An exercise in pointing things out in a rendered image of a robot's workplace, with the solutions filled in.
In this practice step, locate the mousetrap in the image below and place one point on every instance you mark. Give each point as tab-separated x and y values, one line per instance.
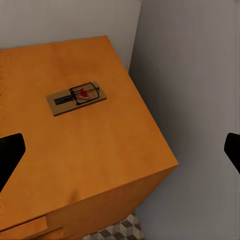
75	98

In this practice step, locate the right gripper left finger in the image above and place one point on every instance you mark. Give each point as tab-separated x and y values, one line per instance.
12	149

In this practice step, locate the cabinet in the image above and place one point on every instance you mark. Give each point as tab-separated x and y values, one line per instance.
84	170

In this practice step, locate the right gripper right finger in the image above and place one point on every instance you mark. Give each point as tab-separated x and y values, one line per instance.
232	149

